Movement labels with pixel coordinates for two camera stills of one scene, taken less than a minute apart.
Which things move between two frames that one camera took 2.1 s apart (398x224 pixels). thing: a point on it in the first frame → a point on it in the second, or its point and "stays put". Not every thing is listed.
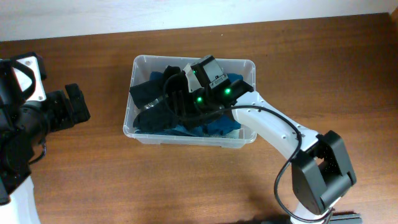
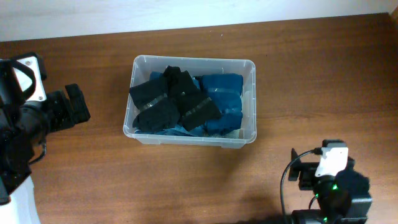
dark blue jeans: (178, 129) stays put
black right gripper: (175, 101) → (305, 172)
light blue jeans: (234, 134) stays put
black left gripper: (76, 101) stays put
